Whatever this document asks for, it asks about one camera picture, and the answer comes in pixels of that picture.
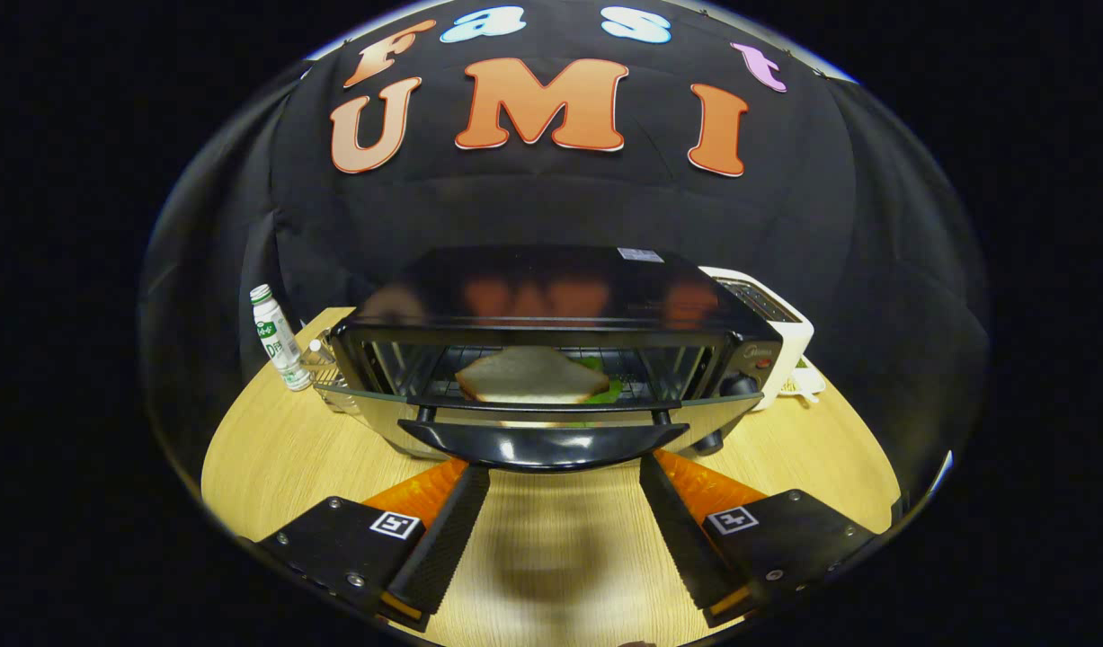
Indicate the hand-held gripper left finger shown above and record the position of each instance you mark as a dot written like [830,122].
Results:
[448,539]

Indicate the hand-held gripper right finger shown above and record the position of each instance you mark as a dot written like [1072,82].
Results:
[681,539]

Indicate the lettuce sandwich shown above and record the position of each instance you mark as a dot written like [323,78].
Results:
[529,377]

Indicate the black toaster oven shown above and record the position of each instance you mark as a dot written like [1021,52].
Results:
[560,288]

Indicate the white pop-up toaster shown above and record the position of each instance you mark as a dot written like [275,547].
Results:
[789,346]

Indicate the white divided bean dish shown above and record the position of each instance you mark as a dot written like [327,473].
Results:
[807,382]

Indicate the clear plastic container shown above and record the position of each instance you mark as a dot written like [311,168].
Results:
[322,364]

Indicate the white green-label drink bottle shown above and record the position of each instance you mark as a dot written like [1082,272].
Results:
[277,341]

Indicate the black backdrop cloth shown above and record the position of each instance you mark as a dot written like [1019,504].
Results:
[830,225]

